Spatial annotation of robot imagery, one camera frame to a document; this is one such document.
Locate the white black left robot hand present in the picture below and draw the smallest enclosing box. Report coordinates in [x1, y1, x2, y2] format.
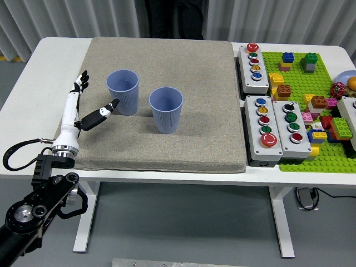
[51, 70, 121, 153]

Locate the blue ribbed plastic cup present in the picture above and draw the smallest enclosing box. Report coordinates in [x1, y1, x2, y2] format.
[149, 86, 184, 135]
[106, 69, 140, 116]

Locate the grey-brown fabric mat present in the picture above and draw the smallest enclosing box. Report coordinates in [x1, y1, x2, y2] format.
[52, 36, 248, 174]

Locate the white pleated curtain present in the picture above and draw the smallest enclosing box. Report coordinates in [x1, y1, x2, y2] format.
[0, 0, 356, 62]

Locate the white table leg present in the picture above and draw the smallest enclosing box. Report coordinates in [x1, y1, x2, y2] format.
[72, 181, 101, 254]
[268, 186, 295, 258]

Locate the person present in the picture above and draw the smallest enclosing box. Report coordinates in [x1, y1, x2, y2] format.
[144, 0, 209, 41]

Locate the slim five-button control box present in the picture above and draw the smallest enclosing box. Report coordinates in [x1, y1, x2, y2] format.
[237, 43, 270, 95]

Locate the wide five-button control box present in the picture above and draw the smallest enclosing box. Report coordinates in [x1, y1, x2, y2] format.
[243, 95, 283, 167]

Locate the four-button box with selector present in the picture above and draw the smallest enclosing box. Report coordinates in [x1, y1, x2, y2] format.
[271, 100, 312, 165]

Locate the orange-brown brick on yellow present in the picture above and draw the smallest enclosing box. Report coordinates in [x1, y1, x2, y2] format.
[271, 83, 292, 101]

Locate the blue yellow pink brick stack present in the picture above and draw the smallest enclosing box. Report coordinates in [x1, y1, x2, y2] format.
[278, 52, 295, 72]

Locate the green studded baseplate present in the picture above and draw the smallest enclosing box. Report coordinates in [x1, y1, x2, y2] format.
[261, 51, 356, 174]

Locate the pink toy brick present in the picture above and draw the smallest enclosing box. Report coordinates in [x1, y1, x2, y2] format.
[300, 111, 315, 125]

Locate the yellow rounded toy brick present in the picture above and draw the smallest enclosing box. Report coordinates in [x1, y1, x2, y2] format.
[307, 146, 320, 162]

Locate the green grey brick stack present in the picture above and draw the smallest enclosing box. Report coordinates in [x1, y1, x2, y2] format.
[300, 52, 318, 73]

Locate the blue yellow toy brick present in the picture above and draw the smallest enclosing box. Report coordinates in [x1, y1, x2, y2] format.
[307, 129, 328, 144]

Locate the orange-brown brick on white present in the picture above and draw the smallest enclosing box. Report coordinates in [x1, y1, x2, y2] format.
[310, 95, 328, 113]

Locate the red toy brick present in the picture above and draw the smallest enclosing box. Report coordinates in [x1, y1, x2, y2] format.
[319, 115, 333, 130]

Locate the red valve handwheel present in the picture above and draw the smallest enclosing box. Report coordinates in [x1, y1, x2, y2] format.
[330, 81, 347, 98]

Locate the green brick on orange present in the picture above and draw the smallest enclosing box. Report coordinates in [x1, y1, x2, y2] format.
[330, 117, 353, 141]

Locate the pale blue plate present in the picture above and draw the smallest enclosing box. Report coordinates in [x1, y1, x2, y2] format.
[335, 70, 356, 84]

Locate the white control box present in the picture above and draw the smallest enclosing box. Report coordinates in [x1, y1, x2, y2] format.
[336, 96, 356, 152]

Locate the black power cable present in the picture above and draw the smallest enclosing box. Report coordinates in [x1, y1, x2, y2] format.
[314, 187, 356, 200]

